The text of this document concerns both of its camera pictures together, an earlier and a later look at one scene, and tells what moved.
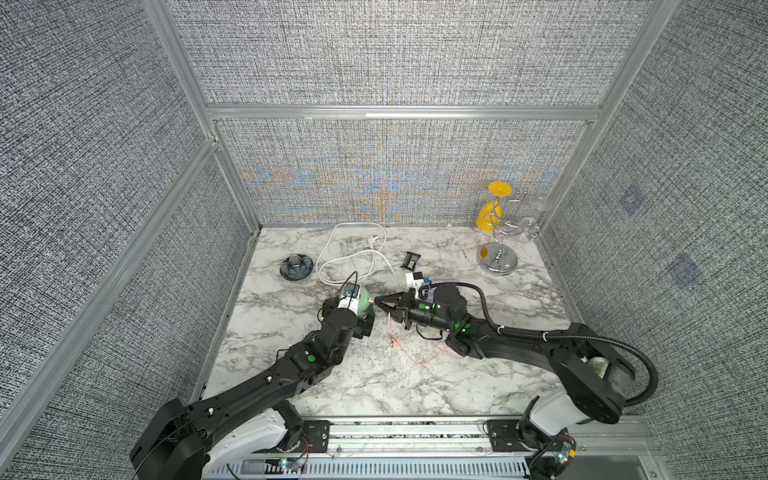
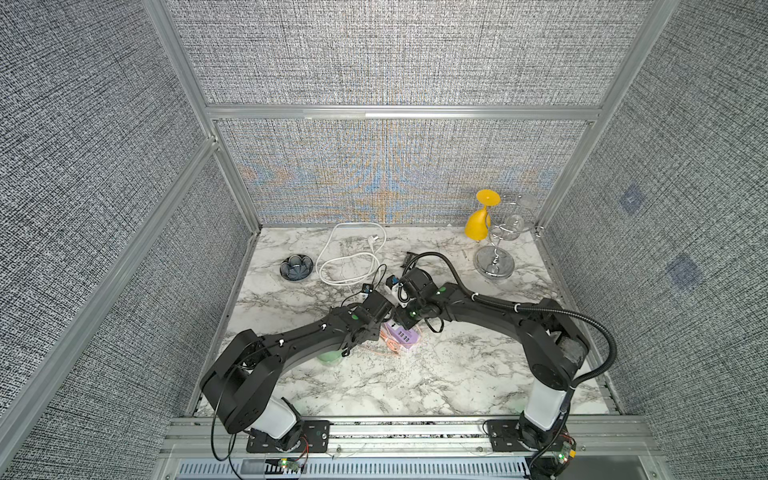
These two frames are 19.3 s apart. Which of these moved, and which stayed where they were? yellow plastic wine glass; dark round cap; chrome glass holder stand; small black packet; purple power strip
Moved: yellow plastic wine glass; purple power strip
Stayed: dark round cap; chrome glass holder stand; small black packet
